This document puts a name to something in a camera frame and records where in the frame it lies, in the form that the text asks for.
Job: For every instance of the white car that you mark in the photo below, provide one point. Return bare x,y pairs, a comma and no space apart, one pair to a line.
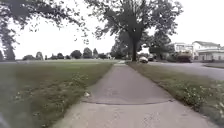
143,60

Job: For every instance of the row of distant trees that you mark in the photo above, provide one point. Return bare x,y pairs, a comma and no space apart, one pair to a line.
76,54

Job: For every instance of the tall dark tree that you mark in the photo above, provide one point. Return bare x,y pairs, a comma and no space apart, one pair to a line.
134,33

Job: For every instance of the pale concrete pavement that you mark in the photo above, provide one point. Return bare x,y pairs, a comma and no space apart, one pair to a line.
130,100

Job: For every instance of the green grass lawn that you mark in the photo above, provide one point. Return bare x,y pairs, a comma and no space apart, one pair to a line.
43,83

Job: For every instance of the white building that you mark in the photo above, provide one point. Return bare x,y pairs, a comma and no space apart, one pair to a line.
182,47

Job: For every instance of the grass verge with white flowers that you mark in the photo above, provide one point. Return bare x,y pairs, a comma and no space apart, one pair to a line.
186,86

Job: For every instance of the grey asphalt road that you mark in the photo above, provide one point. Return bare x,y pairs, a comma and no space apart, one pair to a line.
196,69

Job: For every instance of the white house with pitched roof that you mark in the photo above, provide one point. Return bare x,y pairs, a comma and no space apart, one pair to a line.
210,51

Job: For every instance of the spreading tree with overhanging branches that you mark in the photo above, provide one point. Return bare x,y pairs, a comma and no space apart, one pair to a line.
8,43

